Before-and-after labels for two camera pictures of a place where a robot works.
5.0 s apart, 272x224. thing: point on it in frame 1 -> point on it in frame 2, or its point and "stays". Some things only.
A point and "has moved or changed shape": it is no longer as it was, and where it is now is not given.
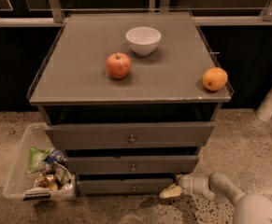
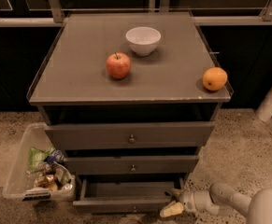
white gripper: (188, 182) -> (188, 200)
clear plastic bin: (37, 171) stays
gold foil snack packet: (49, 181) stays
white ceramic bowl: (143, 40) stays
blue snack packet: (55, 156) stays
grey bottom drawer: (123, 187) has moved or changed shape
